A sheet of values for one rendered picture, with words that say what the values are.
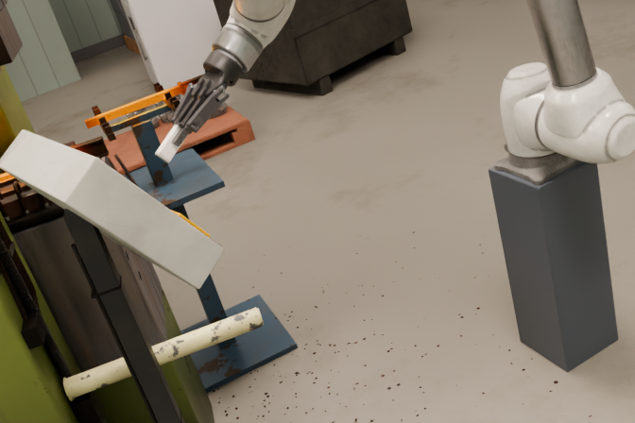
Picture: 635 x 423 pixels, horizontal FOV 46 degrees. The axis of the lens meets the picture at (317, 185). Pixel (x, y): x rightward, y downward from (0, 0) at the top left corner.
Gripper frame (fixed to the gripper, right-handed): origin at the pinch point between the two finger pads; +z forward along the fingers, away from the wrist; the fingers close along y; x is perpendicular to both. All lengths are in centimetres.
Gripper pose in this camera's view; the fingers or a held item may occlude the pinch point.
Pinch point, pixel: (171, 143)
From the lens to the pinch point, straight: 148.7
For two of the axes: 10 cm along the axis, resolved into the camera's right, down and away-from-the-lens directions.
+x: -6.0, -5.3, -6.0
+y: -6.2, -1.8, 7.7
